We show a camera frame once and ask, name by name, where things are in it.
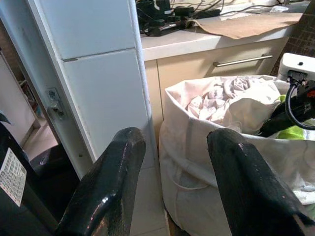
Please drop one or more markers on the white fabric laundry bag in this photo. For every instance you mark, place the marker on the white fabric laundry bag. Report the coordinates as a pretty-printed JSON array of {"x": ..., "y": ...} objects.
[{"x": 194, "y": 159}]

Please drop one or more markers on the white terry towel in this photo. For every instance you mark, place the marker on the white terry towel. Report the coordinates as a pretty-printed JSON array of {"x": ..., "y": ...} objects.
[{"x": 306, "y": 191}]

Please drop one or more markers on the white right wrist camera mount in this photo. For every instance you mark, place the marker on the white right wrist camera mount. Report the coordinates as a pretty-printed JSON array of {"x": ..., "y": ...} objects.
[{"x": 299, "y": 62}]

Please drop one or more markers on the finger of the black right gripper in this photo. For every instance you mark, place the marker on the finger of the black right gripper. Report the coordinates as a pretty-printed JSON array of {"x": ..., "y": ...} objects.
[{"x": 275, "y": 123}]

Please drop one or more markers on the white printed warning label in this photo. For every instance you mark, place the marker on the white printed warning label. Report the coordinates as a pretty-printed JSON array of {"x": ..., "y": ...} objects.
[{"x": 11, "y": 177}]

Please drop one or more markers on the metal door latch plate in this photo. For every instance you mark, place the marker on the metal door latch plate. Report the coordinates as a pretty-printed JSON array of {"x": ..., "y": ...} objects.
[{"x": 56, "y": 105}]

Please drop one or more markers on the brown paper sheet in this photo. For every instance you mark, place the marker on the brown paper sheet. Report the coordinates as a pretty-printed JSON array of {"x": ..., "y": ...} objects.
[{"x": 246, "y": 24}]

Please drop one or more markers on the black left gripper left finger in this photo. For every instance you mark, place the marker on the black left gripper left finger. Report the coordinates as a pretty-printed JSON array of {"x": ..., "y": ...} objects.
[{"x": 105, "y": 186}]

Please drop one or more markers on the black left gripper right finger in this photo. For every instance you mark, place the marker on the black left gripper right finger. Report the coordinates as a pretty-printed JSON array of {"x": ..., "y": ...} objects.
[{"x": 248, "y": 186}]

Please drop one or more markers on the neon yellow green garment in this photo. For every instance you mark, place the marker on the neon yellow green garment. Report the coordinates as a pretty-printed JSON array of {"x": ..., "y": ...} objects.
[{"x": 294, "y": 132}]

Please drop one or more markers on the pale pink crumpled cloth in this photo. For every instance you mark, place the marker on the pale pink crumpled cloth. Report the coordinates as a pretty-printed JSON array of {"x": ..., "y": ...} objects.
[{"x": 214, "y": 103}]

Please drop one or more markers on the black machine housing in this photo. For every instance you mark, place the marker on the black machine housing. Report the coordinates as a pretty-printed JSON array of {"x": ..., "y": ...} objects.
[{"x": 41, "y": 191}]

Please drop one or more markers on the beige counter cabinet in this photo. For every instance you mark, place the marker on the beige counter cabinet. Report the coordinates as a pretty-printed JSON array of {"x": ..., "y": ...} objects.
[{"x": 179, "y": 71}]

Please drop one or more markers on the cream white cloth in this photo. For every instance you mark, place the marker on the cream white cloth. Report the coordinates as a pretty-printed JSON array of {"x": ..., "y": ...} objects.
[{"x": 248, "y": 113}]

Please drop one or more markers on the white door panel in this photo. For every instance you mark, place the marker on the white door panel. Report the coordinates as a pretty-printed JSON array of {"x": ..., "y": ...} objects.
[{"x": 98, "y": 81}]

